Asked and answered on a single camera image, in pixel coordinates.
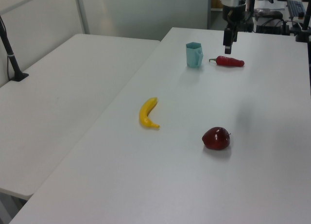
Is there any black bag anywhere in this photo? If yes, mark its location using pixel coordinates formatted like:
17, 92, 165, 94
253, 8, 284, 22

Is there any teal hexagonal mug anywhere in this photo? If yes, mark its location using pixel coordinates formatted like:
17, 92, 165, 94
186, 42, 204, 69

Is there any black pole camera stand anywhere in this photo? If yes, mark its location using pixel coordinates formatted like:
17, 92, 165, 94
0, 15, 30, 83

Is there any white side table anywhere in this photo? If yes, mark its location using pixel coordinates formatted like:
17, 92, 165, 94
0, 34, 161, 200

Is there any black clamp stand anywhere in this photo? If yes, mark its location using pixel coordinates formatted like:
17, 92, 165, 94
294, 0, 311, 43

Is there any dark computer keyboard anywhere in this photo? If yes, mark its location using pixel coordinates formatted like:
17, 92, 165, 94
286, 0, 307, 18

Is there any yellow banana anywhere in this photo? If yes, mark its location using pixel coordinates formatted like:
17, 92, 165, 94
138, 97, 161, 131

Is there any dark red apple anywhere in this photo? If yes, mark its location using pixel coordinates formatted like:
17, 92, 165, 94
202, 126, 232, 151

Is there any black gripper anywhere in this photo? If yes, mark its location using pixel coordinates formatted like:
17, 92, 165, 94
222, 4, 247, 55

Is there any red chili pepper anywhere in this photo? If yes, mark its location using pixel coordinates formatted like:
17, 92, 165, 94
208, 55, 245, 69

